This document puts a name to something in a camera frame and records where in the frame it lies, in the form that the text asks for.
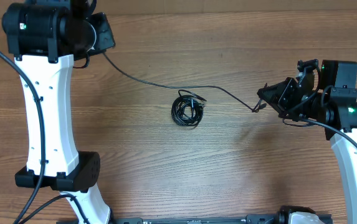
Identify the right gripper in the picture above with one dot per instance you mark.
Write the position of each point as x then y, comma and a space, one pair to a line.
281, 91

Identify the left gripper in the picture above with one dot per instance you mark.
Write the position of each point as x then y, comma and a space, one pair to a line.
101, 21

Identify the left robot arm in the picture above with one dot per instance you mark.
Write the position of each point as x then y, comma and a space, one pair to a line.
45, 39

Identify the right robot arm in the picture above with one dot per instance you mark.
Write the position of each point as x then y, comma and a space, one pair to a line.
324, 94

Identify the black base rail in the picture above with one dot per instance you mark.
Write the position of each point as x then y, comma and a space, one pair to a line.
249, 219

